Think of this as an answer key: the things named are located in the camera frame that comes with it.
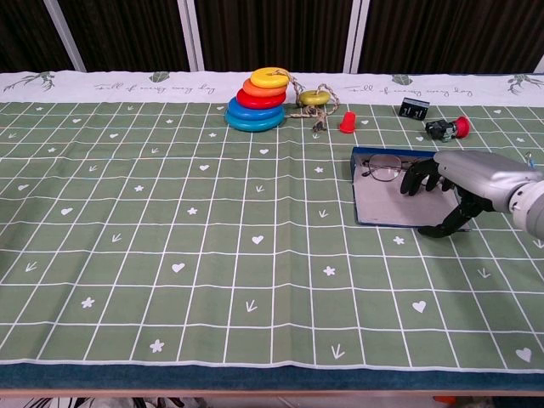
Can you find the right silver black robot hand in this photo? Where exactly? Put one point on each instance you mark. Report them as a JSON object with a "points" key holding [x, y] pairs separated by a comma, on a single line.
{"points": [[476, 174]]}

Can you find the thin black metal eyeglasses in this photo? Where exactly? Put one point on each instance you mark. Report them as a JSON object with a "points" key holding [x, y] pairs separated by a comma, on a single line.
{"points": [[384, 172]]}

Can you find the blue grey pouch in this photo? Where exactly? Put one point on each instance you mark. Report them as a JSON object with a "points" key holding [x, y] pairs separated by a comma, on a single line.
{"points": [[382, 204]]}

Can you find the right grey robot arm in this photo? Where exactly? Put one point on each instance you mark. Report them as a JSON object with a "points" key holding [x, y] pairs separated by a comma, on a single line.
{"points": [[531, 208]]}

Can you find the red black small toy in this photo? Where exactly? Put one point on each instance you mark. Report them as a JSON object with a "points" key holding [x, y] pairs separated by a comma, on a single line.
{"points": [[461, 125]]}

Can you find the blue binder clip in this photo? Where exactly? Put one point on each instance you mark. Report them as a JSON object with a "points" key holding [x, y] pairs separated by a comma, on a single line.
{"points": [[530, 163]]}

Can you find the small black terminal block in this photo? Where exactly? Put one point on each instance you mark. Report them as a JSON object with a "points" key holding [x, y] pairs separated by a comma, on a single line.
{"points": [[413, 109]]}

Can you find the small red plastic cap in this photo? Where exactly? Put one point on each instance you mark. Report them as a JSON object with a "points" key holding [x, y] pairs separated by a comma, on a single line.
{"points": [[347, 123]]}

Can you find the dark blue felt underlay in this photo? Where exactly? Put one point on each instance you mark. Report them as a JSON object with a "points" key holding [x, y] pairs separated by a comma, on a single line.
{"points": [[255, 378]]}

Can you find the green grid tablecloth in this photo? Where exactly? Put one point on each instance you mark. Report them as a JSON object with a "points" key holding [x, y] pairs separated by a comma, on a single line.
{"points": [[170, 212]]}

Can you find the white metal partition post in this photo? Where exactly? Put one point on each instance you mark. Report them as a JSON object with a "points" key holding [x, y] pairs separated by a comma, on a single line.
{"points": [[64, 34], [190, 34], [540, 66], [356, 34]]}

